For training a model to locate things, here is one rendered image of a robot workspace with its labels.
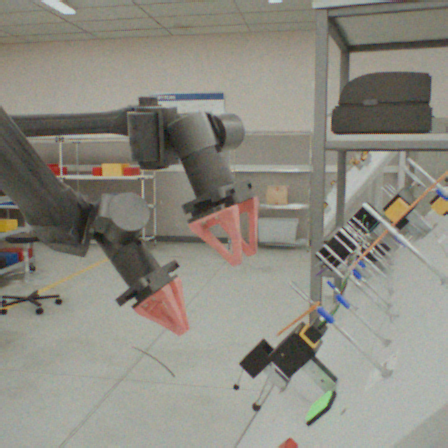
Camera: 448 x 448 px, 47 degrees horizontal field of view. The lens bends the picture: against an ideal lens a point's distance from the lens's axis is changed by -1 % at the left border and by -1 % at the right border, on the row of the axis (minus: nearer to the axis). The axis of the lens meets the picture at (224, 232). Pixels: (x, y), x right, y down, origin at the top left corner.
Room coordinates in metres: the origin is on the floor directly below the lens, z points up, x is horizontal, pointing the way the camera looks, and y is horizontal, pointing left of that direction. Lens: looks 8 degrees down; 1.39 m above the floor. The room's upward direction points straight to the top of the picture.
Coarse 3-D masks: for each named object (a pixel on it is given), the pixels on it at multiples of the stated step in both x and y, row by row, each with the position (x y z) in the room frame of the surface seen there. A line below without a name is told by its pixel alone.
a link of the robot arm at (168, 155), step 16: (144, 112) 0.72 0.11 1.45; (160, 112) 0.70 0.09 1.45; (176, 112) 0.73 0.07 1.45; (224, 112) 0.77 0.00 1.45; (160, 128) 0.71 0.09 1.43; (224, 128) 0.73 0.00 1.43; (240, 128) 0.76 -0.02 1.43; (160, 144) 0.71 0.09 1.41; (224, 144) 0.73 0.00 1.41; (240, 144) 0.78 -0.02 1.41; (160, 160) 0.71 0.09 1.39; (176, 160) 0.73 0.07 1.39
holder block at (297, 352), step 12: (300, 324) 0.68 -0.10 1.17; (288, 336) 0.67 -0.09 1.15; (276, 348) 0.67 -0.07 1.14; (288, 348) 0.65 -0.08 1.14; (300, 348) 0.65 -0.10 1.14; (312, 348) 0.64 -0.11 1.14; (276, 360) 0.66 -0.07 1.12; (288, 360) 0.65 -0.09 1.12; (300, 360) 0.65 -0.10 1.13; (288, 372) 0.65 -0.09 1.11
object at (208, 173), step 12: (192, 156) 0.67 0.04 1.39; (204, 156) 0.67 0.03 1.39; (216, 156) 0.68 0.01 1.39; (192, 168) 0.68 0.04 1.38; (204, 168) 0.67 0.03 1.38; (216, 168) 0.67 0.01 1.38; (228, 168) 0.69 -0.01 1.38; (192, 180) 0.68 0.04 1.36; (204, 180) 0.67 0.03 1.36; (216, 180) 0.67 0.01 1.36; (228, 180) 0.68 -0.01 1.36; (204, 192) 0.67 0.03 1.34; (216, 192) 0.64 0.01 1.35; (228, 192) 0.66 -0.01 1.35; (192, 204) 0.65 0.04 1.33; (216, 204) 0.69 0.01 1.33
